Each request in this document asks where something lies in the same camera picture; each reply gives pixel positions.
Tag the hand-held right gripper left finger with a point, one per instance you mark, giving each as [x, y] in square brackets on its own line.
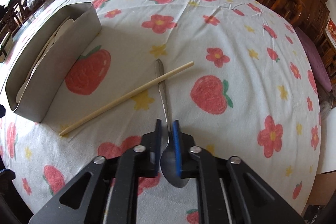
[158, 134]

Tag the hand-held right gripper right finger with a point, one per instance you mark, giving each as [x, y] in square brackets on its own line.
[176, 145]

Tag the metal spoon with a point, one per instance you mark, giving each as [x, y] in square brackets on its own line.
[173, 169]

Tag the wooden chopstick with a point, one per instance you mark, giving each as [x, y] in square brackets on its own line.
[126, 98]

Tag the metal utensil container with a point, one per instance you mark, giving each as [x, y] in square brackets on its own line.
[60, 66]

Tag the floral strawberry blanket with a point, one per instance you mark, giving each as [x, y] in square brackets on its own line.
[210, 56]

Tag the flat cardboard box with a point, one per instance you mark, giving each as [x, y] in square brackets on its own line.
[325, 187]

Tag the purple bench cushion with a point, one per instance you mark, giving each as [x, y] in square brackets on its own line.
[315, 58]

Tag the dark wooden chair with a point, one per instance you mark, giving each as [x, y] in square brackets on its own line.
[13, 12]

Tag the red box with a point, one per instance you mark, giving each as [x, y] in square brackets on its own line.
[331, 32]

